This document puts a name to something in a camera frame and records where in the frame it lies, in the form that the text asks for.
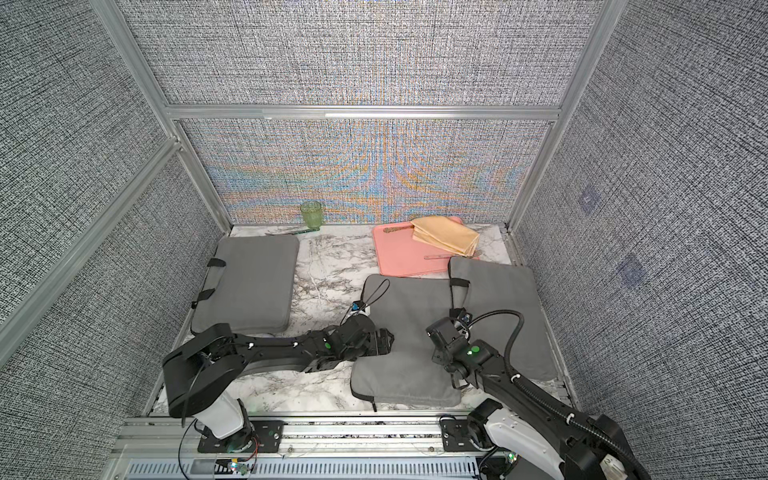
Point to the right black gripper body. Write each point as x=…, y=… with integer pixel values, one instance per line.
x=441, y=360

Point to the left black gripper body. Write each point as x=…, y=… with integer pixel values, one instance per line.
x=371, y=348

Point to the grey laptop bag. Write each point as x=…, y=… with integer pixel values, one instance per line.
x=248, y=285
x=406, y=375
x=506, y=291

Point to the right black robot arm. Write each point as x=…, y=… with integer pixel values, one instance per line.
x=520, y=417

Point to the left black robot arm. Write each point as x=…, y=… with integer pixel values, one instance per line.
x=198, y=373

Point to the pink laptop sleeve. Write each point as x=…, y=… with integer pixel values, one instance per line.
x=399, y=255

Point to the green pen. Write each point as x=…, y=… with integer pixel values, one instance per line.
x=292, y=232

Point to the folded yellow cloth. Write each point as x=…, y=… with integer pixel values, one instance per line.
x=444, y=233

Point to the green glass cup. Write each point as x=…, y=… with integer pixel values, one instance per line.
x=313, y=214

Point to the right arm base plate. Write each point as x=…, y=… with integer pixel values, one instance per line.
x=455, y=434

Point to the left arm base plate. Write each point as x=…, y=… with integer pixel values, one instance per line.
x=264, y=435

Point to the aluminium front rail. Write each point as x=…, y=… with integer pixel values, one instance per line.
x=361, y=445

